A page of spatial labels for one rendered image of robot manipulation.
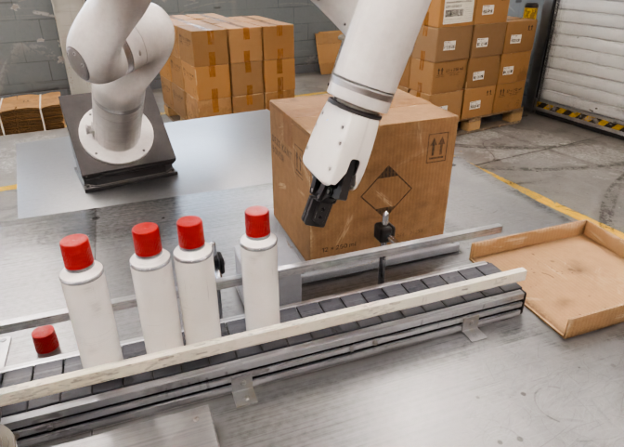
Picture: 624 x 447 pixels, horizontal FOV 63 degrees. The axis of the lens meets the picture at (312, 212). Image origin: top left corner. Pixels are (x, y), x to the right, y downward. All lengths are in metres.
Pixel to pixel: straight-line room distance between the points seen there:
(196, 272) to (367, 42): 0.36
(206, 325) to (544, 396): 0.49
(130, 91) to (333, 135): 0.71
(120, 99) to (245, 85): 2.90
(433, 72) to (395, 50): 3.53
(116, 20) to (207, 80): 2.97
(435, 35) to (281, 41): 1.16
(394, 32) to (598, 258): 0.73
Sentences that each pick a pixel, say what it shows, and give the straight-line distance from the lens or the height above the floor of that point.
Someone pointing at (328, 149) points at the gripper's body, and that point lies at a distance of 0.67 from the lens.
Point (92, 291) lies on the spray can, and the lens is 0.69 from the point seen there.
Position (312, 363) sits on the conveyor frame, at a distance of 0.80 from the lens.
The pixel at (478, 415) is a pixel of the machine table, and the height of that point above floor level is 0.83.
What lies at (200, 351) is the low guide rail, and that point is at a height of 0.91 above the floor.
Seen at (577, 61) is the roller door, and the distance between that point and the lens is 5.20.
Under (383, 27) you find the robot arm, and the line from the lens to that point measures 0.64.
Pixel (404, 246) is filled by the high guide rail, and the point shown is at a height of 0.96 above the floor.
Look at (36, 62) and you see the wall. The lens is 6.12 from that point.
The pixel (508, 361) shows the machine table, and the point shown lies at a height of 0.83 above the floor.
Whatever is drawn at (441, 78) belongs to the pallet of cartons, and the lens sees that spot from 4.25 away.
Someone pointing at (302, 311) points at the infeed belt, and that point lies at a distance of 0.84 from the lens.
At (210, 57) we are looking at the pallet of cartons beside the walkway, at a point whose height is 0.71.
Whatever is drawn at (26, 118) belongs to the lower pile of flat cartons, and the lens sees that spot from 5.09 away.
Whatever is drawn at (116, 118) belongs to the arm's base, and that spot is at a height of 1.04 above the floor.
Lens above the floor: 1.39
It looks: 27 degrees down
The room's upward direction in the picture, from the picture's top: straight up
